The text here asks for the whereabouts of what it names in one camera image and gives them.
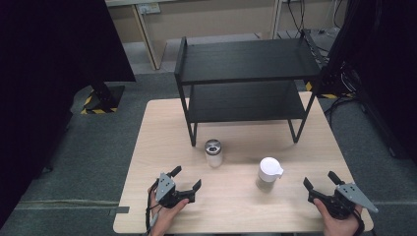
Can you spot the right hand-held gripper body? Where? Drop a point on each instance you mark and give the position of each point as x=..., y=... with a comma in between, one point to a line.
x=352, y=193

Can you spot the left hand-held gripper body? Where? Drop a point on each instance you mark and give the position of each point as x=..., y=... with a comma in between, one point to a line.
x=165, y=190

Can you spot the black striped stand base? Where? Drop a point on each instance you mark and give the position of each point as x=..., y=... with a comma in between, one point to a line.
x=103, y=101

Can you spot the white wall socket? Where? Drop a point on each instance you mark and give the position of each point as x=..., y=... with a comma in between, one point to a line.
x=149, y=8

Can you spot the white metal pole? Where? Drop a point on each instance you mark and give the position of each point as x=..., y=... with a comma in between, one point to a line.
x=277, y=18

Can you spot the person's left hand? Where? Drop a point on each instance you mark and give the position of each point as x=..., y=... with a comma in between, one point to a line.
x=167, y=218

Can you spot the beige wooden desk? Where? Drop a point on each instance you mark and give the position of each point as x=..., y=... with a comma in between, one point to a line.
x=203, y=23

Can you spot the black two-tier shelf rack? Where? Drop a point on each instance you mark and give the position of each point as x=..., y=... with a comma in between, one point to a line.
x=246, y=60

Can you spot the glass shaker jar metal lid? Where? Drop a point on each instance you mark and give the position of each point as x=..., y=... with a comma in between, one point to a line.
x=213, y=154

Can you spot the black curtain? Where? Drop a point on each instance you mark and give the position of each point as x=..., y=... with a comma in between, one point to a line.
x=49, y=82
x=387, y=65

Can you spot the person's right hand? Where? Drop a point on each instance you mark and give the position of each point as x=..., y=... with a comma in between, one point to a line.
x=337, y=226

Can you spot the glass jar white lid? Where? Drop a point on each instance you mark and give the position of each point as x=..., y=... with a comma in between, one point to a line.
x=268, y=173

